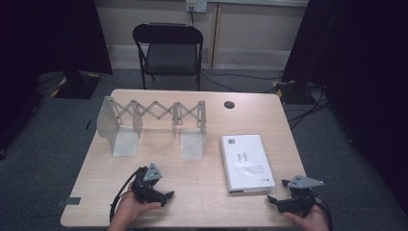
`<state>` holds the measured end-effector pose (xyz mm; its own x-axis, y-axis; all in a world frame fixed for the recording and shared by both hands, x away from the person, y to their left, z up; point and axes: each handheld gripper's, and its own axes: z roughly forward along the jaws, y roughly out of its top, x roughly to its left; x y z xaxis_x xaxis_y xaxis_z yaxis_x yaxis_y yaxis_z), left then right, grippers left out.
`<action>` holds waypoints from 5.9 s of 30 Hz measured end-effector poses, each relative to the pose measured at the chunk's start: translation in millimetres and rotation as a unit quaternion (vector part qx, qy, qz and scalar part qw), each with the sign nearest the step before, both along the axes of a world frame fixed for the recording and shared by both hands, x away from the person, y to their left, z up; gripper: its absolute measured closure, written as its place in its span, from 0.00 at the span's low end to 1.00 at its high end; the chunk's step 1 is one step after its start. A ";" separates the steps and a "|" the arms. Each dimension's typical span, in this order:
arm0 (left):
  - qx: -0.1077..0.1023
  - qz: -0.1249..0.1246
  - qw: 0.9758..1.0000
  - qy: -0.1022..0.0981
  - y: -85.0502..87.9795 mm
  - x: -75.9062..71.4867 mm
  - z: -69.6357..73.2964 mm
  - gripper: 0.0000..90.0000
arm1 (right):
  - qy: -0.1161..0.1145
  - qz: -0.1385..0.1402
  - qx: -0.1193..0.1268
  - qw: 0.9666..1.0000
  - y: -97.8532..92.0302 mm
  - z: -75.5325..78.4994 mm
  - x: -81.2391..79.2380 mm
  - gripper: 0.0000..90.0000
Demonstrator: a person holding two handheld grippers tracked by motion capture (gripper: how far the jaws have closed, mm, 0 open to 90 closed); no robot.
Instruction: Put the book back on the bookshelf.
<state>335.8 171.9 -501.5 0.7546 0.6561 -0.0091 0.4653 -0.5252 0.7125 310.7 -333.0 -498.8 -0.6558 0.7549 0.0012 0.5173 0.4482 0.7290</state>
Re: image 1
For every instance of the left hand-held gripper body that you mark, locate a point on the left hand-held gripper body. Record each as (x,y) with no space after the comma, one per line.
(144,191)

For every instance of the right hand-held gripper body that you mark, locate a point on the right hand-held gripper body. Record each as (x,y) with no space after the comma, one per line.
(298,203)

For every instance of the white book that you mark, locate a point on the white book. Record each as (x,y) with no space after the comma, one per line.
(245,163)

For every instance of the white expandable metal book rack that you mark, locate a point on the white expandable metal book rack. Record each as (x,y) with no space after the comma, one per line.
(126,146)

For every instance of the person's right hand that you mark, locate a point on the person's right hand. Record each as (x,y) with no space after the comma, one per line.
(312,221)

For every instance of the person's left hand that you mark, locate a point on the person's left hand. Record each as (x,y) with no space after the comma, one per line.
(128,208)

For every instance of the grey tape strip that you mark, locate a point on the grey tape strip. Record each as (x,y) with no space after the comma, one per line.
(72,201)

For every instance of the black stand base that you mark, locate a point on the black stand base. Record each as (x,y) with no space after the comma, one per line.
(295,93)
(77,86)

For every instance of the black round table grommet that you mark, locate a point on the black round table grommet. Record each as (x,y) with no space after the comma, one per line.
(229,105)

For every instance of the black folding chair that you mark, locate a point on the black folding chair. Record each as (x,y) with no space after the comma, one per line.
(170,57)

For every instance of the black curtain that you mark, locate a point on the black curtain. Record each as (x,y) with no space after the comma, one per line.
(362,64)
(48,38)

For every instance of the white wall socket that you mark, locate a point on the white wall socket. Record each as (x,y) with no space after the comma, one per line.
(196,5)

